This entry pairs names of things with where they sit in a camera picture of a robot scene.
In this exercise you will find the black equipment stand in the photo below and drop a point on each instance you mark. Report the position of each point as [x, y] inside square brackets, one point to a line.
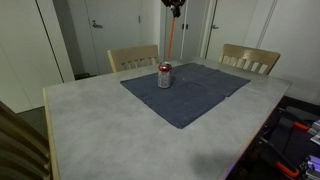
[286, 146]

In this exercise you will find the dark blue cloth mat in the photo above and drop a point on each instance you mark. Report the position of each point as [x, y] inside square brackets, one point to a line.
[186, 100]

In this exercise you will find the dark wooden chair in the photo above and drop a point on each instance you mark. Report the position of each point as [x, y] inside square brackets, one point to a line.
[20, 146]

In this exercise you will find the grey purple-lit device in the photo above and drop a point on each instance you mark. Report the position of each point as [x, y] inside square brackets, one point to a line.
[315, 131]
[311, 166]

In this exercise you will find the light wooden slat-back chair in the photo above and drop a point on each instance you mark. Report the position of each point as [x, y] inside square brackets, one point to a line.
[133, 54]
[250, 53]

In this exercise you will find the grey double cabinet door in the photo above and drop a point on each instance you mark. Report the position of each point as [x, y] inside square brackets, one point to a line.
[193, 43]

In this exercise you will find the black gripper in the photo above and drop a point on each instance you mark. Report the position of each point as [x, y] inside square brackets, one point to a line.
[173, 2]

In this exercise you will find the red drinking straw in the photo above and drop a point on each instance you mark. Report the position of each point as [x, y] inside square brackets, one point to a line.
[171, 36]

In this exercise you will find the silver and red soda can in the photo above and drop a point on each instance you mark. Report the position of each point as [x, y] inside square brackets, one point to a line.
[164, 78]

